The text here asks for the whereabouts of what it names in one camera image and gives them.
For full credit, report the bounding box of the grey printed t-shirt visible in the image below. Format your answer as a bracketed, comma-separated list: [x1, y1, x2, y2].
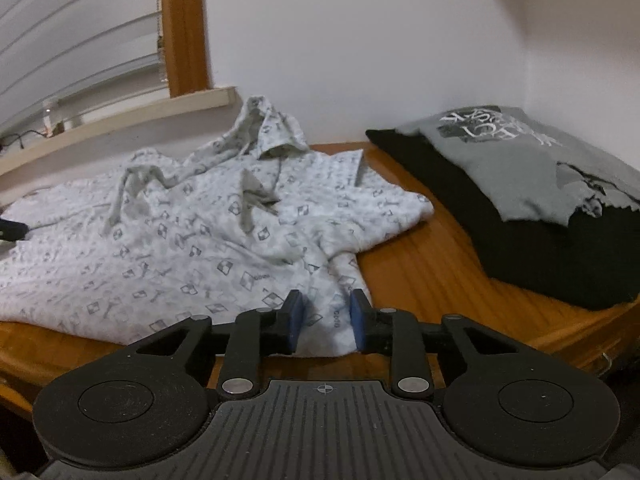
[417, 106, 640, 228]

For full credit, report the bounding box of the white patterned hoodie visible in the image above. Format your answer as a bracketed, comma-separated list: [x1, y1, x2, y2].
[0, 94, 435, 358]

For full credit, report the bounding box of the bead chain with clear pull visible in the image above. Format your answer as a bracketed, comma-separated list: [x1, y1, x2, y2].
[156, 0, 168, 83]

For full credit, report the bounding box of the wooden window frame post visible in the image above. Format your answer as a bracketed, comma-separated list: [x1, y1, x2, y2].
[160, 0, 211, 98]

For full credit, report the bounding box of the black folded garment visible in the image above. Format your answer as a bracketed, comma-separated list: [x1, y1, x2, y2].
[365, 127, 640, 311]

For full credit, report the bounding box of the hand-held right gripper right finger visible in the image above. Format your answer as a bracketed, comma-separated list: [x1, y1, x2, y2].
[349, 289, 527, 401]

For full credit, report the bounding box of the beige window sill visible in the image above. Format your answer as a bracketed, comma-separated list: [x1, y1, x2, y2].
[0, 86, 238, 176]

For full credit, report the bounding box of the grey window blind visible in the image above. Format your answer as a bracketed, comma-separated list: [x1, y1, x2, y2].
[0, 0, 168, 131]

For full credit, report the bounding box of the thin black cable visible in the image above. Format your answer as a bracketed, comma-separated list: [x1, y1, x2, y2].
[0, 130, 51, 153]

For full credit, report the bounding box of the glass jar with orange label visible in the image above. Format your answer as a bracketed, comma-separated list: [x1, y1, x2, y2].
[42, 100, 63, 136]

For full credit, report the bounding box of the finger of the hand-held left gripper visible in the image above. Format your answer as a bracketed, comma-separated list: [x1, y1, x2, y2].
[0, 217, 31, 244]

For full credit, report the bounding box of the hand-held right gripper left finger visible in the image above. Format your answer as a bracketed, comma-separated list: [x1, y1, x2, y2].
[120, 289, 306, 401]

